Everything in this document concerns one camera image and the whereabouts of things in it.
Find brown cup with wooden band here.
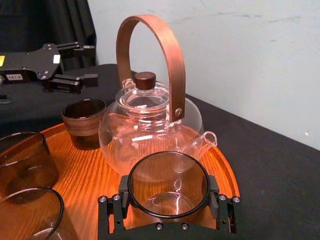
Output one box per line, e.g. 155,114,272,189
61,98,107,151

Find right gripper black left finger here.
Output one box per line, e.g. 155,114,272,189
97,174,131,236

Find orange wooden tray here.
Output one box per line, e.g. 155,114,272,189
0,122,241,240

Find black tablecloth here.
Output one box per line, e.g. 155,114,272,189
0,63,320,240

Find glass lid with wooden knob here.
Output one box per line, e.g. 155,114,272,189
115,71,171,119

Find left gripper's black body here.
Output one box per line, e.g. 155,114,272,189
0,42,65,87

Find black curtain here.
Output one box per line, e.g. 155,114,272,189
0,0,98,71

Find clear smoked drinking glass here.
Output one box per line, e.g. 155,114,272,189
127,151,212,224
0,187,66,240
0,131,60,201

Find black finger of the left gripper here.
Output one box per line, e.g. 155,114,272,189
56,41,96,58
44,73,99,95

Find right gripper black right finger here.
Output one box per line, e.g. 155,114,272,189
208,175,242,235

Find glass teapot with wooden handle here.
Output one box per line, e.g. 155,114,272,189
98,14,219,176

